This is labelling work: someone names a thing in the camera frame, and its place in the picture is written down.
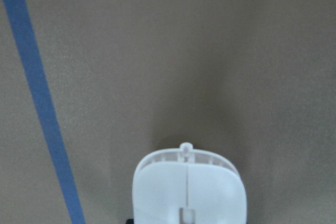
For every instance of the white computer mouse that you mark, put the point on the white computer mouse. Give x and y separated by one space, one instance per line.
187 185

